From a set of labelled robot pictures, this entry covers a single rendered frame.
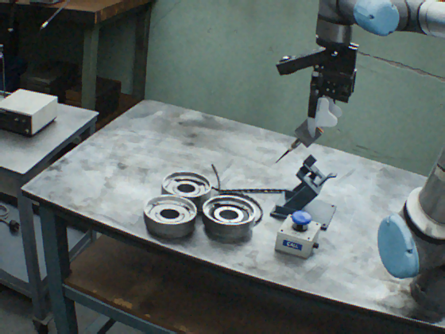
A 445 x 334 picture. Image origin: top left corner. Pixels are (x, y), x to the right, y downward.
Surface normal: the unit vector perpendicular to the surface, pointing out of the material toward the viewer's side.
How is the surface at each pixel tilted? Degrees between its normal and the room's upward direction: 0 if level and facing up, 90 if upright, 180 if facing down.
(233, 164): 0
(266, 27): 90
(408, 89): 90
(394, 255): 97
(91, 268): 0
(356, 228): 0
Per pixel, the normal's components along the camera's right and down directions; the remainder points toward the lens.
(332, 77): -0.36, 0.42
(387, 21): 0.40, 0.47
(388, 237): -0.93, 0.22
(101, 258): 0.09, -0.87
